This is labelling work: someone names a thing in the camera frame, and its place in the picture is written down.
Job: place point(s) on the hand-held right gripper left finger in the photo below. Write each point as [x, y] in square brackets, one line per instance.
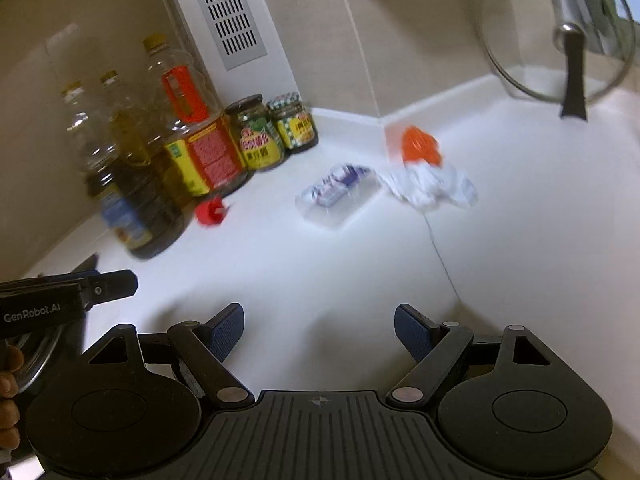
[227, 332]

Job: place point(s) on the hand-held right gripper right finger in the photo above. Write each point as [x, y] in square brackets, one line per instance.
[412, 332]

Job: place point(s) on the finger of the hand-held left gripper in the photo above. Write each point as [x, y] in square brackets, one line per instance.
[115, 285]
[65, 277]

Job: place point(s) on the white paper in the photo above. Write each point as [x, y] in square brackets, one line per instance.
[430, 185]

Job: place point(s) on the clear plastic packet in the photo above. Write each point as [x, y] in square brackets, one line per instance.
[335, 192]

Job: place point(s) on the orange fruit peel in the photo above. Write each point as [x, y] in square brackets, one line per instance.
[420, 145]

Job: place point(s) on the person's left hand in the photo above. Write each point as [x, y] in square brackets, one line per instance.
[9, 395]

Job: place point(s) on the black gas stove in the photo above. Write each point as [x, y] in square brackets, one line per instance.
[40, 360]

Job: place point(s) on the blue label oil bottle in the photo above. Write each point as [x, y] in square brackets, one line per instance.
[150, 215]

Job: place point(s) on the red bottle cap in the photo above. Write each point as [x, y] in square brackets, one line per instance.
[212, 212]

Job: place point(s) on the yellow cap sauce bottle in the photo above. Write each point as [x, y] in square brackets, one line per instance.
[80, 130]

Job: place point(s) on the green label sauce jar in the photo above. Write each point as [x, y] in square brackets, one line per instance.
[257, 145]

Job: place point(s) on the checkered lid sauce jar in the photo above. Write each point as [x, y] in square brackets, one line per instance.
[295, 130]

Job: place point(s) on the glass pot lid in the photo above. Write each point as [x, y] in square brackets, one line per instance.
[575, 85]

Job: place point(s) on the tall metal vent grille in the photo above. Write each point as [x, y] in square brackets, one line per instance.
[225, 10]

